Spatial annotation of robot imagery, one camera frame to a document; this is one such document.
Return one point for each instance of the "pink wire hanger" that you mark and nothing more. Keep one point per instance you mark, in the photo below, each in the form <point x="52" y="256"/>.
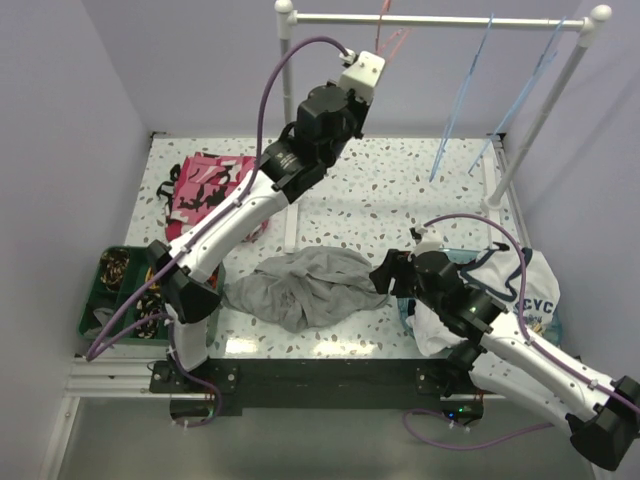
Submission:
<point x="389" y="47"/>

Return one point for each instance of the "grey tank top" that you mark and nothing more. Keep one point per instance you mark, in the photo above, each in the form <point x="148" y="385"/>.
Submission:
<point x="316" y="287"/>

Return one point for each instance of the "gold black rolled tie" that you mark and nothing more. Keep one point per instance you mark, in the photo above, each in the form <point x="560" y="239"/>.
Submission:
<point x="113" y="265"/>

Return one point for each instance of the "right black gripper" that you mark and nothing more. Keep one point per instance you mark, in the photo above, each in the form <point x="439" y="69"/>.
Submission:
<point x="394" y="265"/>

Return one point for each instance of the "black white rolled tie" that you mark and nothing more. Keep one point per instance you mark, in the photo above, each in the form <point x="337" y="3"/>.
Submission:
<point x="149" y="305"/>

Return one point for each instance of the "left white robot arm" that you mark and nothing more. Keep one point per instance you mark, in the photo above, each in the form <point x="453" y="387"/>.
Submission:
<point x="307" y="148"/>

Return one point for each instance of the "right blue wire hanger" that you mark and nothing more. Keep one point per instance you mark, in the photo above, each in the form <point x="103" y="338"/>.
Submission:
<point x="544" y="60"/>

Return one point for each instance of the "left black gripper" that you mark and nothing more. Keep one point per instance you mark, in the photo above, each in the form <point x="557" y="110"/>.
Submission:
<point x="362" y="107"/>

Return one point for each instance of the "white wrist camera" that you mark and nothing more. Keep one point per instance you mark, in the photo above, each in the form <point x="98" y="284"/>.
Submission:
<point x="426" y="239"/>
<point x="361" y="73"/>

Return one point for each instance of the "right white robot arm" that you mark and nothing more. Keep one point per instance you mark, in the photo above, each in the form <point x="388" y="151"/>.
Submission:
<point x="501" y="354"/>

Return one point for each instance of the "white navy trimmed shirt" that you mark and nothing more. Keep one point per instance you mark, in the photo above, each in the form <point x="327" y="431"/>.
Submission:
<point x="535" y="285"/>

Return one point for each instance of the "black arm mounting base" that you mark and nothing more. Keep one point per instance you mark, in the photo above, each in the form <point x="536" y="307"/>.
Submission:
<point x="356" y="384"/>

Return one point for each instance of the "pink camouflage garment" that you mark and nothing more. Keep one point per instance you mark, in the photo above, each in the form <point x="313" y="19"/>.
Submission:
<point x="197" y="186"/>

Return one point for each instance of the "left blue wire hanger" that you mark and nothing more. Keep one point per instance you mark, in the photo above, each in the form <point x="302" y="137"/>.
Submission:
<point x="458" y="102"/>

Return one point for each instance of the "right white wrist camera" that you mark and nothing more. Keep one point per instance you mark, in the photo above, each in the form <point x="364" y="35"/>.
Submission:
<point x="426" y="239"/>

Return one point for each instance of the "green divided organizer tray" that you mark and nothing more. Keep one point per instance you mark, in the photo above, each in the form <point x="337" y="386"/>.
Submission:
<point x="101" y="303"/>

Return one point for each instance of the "yellow rolled tie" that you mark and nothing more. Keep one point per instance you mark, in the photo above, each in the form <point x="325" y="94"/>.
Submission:
<point x="148" y="276"/>

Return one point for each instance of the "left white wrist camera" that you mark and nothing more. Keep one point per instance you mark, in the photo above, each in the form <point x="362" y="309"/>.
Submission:
<point x="361" y="73"/>

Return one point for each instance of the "clear blue plastic basket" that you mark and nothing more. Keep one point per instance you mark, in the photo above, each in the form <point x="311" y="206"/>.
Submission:
<point x="403" y="310"/>

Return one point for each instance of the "blue wire hanger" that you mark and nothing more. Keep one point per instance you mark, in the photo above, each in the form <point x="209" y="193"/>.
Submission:
<point x="544" y="60"/>
<point x="458" y="102"/>

